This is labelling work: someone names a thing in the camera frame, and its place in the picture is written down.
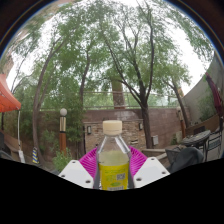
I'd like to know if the black metal chair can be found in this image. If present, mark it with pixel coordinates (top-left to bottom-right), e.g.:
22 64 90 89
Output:
206 131 224 160

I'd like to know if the metal railing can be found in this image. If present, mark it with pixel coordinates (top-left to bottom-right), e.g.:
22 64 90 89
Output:
39 90 181 112

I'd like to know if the blue and yellow striped post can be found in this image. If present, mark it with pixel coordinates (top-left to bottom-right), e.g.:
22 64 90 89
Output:
31 146 40 165

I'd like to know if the closed maroon patio umbrella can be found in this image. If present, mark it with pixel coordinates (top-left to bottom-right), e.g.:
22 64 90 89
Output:
204 72 224 118

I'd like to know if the tree with dark forked trunk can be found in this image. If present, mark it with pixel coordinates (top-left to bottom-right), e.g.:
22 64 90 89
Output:
99 0 201 149

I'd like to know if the dark round side table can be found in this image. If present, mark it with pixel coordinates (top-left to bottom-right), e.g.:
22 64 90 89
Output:
179 129 212 158

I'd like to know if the black jacket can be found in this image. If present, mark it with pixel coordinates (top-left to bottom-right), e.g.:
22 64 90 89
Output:
165 146 205 174

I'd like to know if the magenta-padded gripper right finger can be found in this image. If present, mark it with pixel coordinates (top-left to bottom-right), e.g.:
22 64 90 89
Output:
128 145 171 190

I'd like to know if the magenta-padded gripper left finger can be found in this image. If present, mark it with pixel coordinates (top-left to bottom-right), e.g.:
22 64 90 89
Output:
58 146 100 190

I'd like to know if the grey wall box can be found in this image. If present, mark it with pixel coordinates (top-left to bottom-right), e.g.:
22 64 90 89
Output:
151 134 160 147

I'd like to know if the orange canopy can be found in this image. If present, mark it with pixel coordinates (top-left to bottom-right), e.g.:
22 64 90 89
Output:
0 73 22 114

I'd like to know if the clear bottle with yellow label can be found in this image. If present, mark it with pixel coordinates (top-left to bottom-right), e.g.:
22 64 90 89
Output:
94 119 134 192

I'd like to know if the tree with leaning grey trunk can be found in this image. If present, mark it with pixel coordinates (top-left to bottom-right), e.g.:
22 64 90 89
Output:
13 19 101 161

